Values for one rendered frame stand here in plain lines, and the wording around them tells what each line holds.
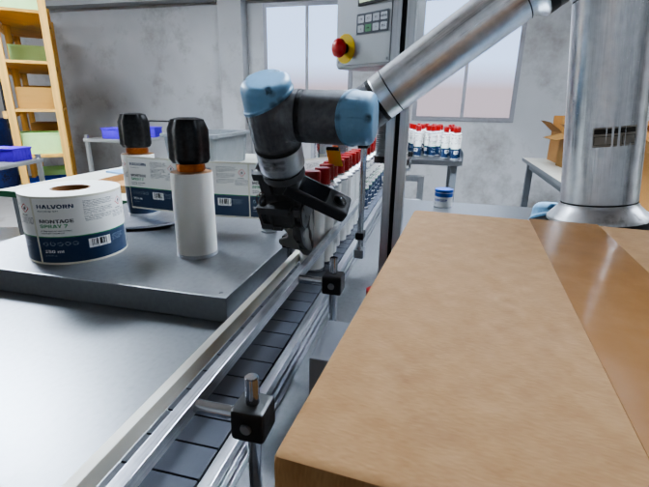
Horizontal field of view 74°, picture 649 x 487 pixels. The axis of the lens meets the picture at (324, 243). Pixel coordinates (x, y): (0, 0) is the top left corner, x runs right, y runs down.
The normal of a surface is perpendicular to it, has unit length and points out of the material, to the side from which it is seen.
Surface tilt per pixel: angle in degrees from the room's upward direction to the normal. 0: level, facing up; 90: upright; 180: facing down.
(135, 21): 90
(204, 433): 0
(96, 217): 90
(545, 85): 90
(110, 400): 0
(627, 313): 0
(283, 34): 90
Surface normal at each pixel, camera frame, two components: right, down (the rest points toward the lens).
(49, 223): 0.10, 0.31
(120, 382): 0.01, -0.95
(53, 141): 0.51, 0.27
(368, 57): -0.76, 0.19
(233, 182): -0.18, 0.30
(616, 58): -0.41, 0.26
